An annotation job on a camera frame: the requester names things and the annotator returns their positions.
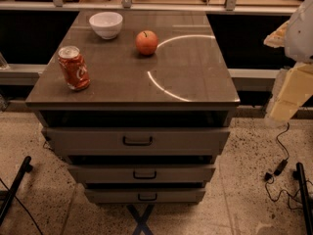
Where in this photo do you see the red apple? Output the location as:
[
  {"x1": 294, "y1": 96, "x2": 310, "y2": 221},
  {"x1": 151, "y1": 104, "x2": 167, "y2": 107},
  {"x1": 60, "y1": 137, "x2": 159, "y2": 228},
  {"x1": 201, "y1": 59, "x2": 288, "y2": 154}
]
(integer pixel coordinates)
[{"x1": 135, "y1": 30, "x2": 158, "y2": 56}]

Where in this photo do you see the black power adapter cable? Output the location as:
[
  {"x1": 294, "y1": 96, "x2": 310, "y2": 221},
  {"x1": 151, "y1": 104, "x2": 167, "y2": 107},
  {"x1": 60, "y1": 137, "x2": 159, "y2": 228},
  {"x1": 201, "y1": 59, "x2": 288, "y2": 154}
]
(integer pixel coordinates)
[{"x1": 263, "y1": 122, "x2": 306, "y2": 212}]

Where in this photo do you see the black stand leg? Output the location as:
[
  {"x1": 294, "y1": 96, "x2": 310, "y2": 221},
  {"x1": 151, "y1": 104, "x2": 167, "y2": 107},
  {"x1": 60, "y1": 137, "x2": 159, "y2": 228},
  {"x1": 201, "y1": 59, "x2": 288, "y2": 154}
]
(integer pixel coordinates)
[
  {"x1": 0, "y1": 156, "x2": 32, "y2": 225},
  {"x1": 293, "y1": 163, "x2": 313, "y2": 235}
]

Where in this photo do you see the bottom grey drawer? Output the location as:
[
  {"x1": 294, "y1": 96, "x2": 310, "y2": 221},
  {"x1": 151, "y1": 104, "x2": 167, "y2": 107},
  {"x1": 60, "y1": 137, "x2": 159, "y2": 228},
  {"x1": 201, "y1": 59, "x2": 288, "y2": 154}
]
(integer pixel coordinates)
[{"x1": 85, "y1": 188, "x2": 205, "y2": 204}]

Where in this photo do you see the grey drawer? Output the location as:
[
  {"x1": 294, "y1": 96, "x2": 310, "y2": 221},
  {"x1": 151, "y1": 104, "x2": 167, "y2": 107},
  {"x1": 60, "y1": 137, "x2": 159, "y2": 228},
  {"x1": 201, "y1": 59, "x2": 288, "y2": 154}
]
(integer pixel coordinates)
[
  {"x1": 85, "y1": 188, "x2": 205, "y2": 204},
  {"x1": 68, "y1": 164, "x2": 215, "y2": 183},
  {"x1": 42, "y1": 127, "x2": 230, "y2": 156}
]

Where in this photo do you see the white ceramic bowl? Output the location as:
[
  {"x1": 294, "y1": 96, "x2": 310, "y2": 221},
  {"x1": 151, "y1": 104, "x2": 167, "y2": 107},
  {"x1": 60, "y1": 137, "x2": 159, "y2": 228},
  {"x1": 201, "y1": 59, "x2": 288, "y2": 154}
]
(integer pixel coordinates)
[{"x1": 89, "y1": 12, "x2": 123, "y2": 39}]

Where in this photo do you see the thin black cable left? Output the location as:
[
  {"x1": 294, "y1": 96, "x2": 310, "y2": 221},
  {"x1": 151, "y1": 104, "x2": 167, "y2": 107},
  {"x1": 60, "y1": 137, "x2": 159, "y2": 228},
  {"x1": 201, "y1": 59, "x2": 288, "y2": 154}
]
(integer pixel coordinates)
[{"x1": 0, "y1": 177, "x2": 44, "y2": 235}]

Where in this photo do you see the top grey drawer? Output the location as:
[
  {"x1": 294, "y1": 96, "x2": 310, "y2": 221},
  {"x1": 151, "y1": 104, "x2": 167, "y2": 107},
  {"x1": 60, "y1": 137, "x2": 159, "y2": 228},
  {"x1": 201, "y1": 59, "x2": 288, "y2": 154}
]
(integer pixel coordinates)
[{"x1": 42, "y1": 127, "x2": 230, "y2": 156}]

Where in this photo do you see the middle grey drawer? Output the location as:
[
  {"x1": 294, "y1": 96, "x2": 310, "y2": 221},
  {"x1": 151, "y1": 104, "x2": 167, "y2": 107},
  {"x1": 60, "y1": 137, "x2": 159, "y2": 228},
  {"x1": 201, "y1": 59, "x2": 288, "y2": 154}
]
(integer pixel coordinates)
[{"x1": 68, "y1": 164, "x2": 215, "y2": 183}]

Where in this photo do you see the black stand leg right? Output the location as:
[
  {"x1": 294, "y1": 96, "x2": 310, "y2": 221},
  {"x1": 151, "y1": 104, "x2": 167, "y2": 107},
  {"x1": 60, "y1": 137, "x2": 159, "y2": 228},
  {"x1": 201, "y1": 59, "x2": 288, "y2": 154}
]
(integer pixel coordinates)
[{"x1": 293, "y1": 163, "x2": 313, "y2": 235}]

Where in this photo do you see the red coke can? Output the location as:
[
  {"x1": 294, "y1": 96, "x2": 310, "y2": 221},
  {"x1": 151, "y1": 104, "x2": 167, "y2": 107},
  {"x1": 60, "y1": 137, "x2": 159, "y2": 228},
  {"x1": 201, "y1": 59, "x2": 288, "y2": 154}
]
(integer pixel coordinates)
[{"x1": 58, "y1": 46, "x2": 90, "y2": 91}]

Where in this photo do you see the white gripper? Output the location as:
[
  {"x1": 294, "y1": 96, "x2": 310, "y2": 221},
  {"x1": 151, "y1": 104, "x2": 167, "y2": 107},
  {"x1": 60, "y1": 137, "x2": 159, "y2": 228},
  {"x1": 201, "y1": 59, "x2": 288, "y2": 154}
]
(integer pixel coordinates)
[{"x1": 263, "y1": 0, "x2": 313, "y2": 121}]

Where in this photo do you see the black stand leg left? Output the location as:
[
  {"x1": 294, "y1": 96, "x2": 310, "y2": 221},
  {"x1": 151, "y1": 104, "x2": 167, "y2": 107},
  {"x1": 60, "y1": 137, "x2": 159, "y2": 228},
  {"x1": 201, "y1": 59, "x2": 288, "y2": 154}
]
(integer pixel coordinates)
[{"x1": 0, "y1": 156, "x2": 32, "y2": 225}]

